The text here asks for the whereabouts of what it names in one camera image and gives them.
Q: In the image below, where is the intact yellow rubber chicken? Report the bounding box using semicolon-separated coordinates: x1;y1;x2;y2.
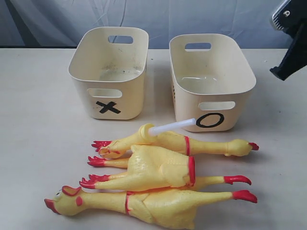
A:
91;131;260;158

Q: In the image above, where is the headless yellow rubber chicken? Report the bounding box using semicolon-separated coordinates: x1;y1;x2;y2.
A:
79;145;196;192

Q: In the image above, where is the large yellow rubber chicken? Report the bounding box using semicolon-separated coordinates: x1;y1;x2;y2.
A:
44;175;258;230

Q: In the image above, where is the rubber chicken with white tube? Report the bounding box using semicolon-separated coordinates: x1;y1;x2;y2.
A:
92;118;196;159

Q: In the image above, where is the cream bin marked O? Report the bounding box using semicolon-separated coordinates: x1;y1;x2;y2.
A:
169;34;256;132

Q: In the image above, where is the cream bin marked X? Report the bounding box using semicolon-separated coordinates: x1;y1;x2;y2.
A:
68;27;149;120

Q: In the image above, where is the grey backdrop curtain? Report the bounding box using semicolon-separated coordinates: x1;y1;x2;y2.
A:
0;0;291;49

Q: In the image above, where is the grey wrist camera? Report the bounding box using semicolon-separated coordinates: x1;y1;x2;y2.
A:
270;0;307;31

